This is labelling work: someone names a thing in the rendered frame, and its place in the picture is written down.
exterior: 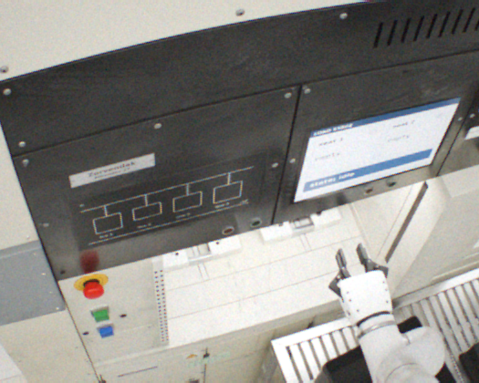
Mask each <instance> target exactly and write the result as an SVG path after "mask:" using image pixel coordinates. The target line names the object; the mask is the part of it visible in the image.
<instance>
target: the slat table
mask: <svg viewBox="0 0 479 383"><path fill-rule="evenodd" d="M478 281H479V267H478V268H475V269H473V270H470V271H467V272H465V273H464V274H460V275H457V276H455V277H452V278H449V279H447V280H443V281H441V282H440V283H438V284H436V285H430V286H427V287H425V288H423V289H419V290H417V291H416V292H413V293H411V294H408V295H403V296H400V297H397V298H396V299H394V300H391V301H390V302H391V307H392V314H393V317H394V320H395V322H396V324H399V323H400V322H402V321H403V320H402V318H401V315H400V313H399V310H401V311H402V313H403V315H404V316H405V319H407V318H409V317H410V316H411V314H410V309H409V308H408V307H409V306H411V308H412V312H413V313H414V315H415V316H417V317H418V318H419V319H420V321H421V322H422V326H426V325H425V323H424V322H425V321H424V319H423V317H422V314H421V311H420V309H419V307H418V306H417V304H418V303H420V304H421V306H422V311H423V313H424V314H425V316H426V318H427V319H426V320H427V322H428V323H429V325H430V327H431V328H432V329H433V330H435V331H437V333H438V334H439V336H440V337H441V338H442V340H443V339H445V338H446V340H447V344H448V346H449V347H450V349H451V353H452V355H453V357H454V361H455V363H456V364H457V367H458V369H459V370H460V372H461V376H462V378H463V380H464V383H472V382H471V381H470V379H469V378H468V377H467V376H468V375H467V374H466V372H465V370H464V367H463V365H462V363H461V359H459V355H460V354H459V352H458V349H457V347H456V345H455V342H454V341H453V338H452V336H455V337H456V338H457V342H458V344H459V346H460V349H461V350H462V352H463V353H464V352H466V351H467V350H468V346H467V345H466V344H465V343H464V339H463V336H462V334H461V333H462V332H464V334H465V335H466V339H467V341H468V342H469V346H470V347H472V346H473V345H474V344H476V342H475V341H474V338H473V335H472V333H471V331H470V328H472V329H473V331H474V335H475V336H476V338H477V339H478V342H479V303H477V301H476V299H475V295H474V292H473V289H472V288H471V286H470V285H469V284H470V283H472V284H473V286H474V290H475V292H476V293H477V296H478V298H479V282H478ZM461 286H463V287H464V289H465V292H466V293H467V294H468V296H469V300H470V302H471V304H472V306H473V309H474V311H475V313H473V312H472V310H471V307H470V306H469V305H468V303H467V302H468V301H467V299H466V297H465V296H464V294H463V290H462V288H461ZM453 289H455V291H456V293H457V295H458V297H459V299H460V301H461V302H460V303H461V304H462V306H463V309H464V312H465V314H466V316H463V312H462V310H461V308H460V306H459V304H458V302H457V300H456V298H455V294H454V292H453ZM445 293H446V294H447V295H448V297H449V299H450V301H451V303H452V307H453V310H454V311H455V314H456V316H457V318H458V319H457V320H455V319H454V317H453V313H452V311H451V309H450V306H449V304H448V302H447V300H446V297H445V296H444V294H445ZM435 296H438V297H439V298H438V299H439V301H440V303H441V305H442V306H443V311H444V313H445V314H446V317H447V318H448V320H449V322H450V323H447V324H446V322H445V321H444V317H443V314H442V312H441V308H440V307H439V306H438V304H437V300H436V298H435ZM427 300H429V301H430V303H431V305H432V310H433V312H434V313H435V314H436V316H437V317H436V318H437V320H438V322H439V324H440V326H439V327H437V325H436V324H435V319H434V317H433V316H432V313H431V309H430V307H429V306H428V304H427ZM351 327H352V328H353V330H354V332H355V333H357V331H358V328H357V327H353V325H352V324H351V323H350V322H349V320H348V319H347V317H346V316H345V317H342V318H339V319H336V320H333V321H330V322H327V323H324V325H321V326H316V327H312V328H309V329H306V330H303V331H300V332H297V333H294V334H291V335H288V336H281V337H279V338H276V339H274V340H272V341H270V346H269V349H268V351H267V355H266V357H265V360H264V364H265V366H266V372H264V371H263V369H262V368H261V371H260V373H259V377H258V380H257V382H256V383H270V381H271V379H272V376H273V375H274V372H275V370H276V369H277V366H279V368H280V370H281V372H280V373H281V375H282V378H283V380H284V382H283V383H313V381H314V379H315V377H316V376H318V374H319V372H320V371H319V370H318V366H317V364H316V362H315V359H314V358H313V355H312V351H311V348H310V346H309V343H308V342H310V341H311V342H312V344H313V347H314V348H315V351H316V352H317V353H316V355H317V357H318V361H319V363H320V365H321V367H322V366H323V365H324V364H325V362H327V360H326V358H325V355H324V350H323V348H322V346H321V345H320V342H319V340H318V339H319V338H321V337H322V340H323V342H324V345H325V346H326V349H327V351H328V357H329V358H330V359H331V358H333V357H336V356H337V354H336V353H335V348H334V347H333V344H332V342H331V340H330V338H329V336H330V335H332V336H333V338H334V339H335V342H336V344H337V347H338V352H339V353H340V354H342V353H344V352H346V351H347V350H346V346H345V345H344V342H343V340H342V337H341V335H340V333H339V331H342V332H343V334H344V336H345V338H346V340H347V342H348V344H349V349H352V348H353V347H355V346H356V342H355V340H354V337H353V336H352V334H351V332H350V330H349V329H350V328H351ZM443 344H444V342H443ZM300 345H301V346H302V348H303V350H302V351H303V353H304V356H305V358H306V360H307V363H308V365H309V368H310V370H311V372H312V374H308V373H307V369H306V367H305V364H304V362H303V359H302V357H301V356H300V353H299V351H298V346H300ZM287 349H290V351H291V353H292V356H293V358H294V360H295V362H296V364H297V368H298V371H299V373H300V375H301V377H299V378H297V374H296V372H295V370H294V367H293V365H292V363H291V360H290V358H289V355H288V353H287V352H286V350H287ZM444 351H445V360H444V362H445V363H446V365H447V366H448V368H449V369H450V371H451V372H452V374H453V376H454V378H455V379H456V382H457V383H462V382H461V380H460V379H459V375H458V373H457V372H456V368H455V366H454V364H453V361H452V359H451V357H450V356H449V352H448V350H447V348H446V347H445V344H444Z"/></svg>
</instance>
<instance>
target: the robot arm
mask: <svg viewBox="0 0 479 383"><path fill-rule="evenodd" d="M356 251H357V254H358V258H359V262H360V264H361V265H363V266H364V269H365V274H358V275H355V276H354V277H351V275H350V274H349V271H348V270H347V267H346V265H347V261H346V258H345V256H344V255H345V254H344V252H343V249H342V248H339V249H338V251H337V252H336V255H335V259H336V262H337V265H338V269H339V271H338V274H337V275H336V277H335V278H334V279H333V280H332V281H330V282H329V285H328V289H329V290H330V291H332V292H334V293H335V294H337V295H338V299H339V301H340V303H341V305H342V307H343V311H344V313H345V315H346V317H347V319H348V320H349V322H350V323H351V324H352V325H353V327H357V328H358V331H357V333H354V336H355V338H359V343H360V346H361V348H362V350H363V353H364V357H365V359H366V362H367V365H368V367H369V372H370V374H371V377H372V382H373V383H439V381H438V379H437V378H435V377H434V376H435V375H436V374H437V373H438V372H439V370H440V369H441V367H442V366H443V362H444V360H445V351H444V344H443V341H442V338H441V337H440V336H439V334H438V333H437V331H435V330H433V329H432V328H431V327H430V326H424V327H420V328H416V329H413V330H411V331H408V332H406V333H405V334H401V333H400V332H399V330H398V328H397V327H398V326H397V324H396V322H395V320H394V317H393V315H392V314H391V313H392V307H391V302H390V301H391V299H390V292H389V289H388V286H387V285H388V284H387V281H386V280H387V276H388V272H389V268H388V267H386V266H384V265H379V264H377V263H374V262H372V261H371V259H369V257H368V256H367V251H366V247H364V248H363V245H362V243H359V245H358V247H357V249H356ZM341 279H342V282H341V283H340V287H338V286H337V284H338V283H339V282H340V280H341Z"/></svg>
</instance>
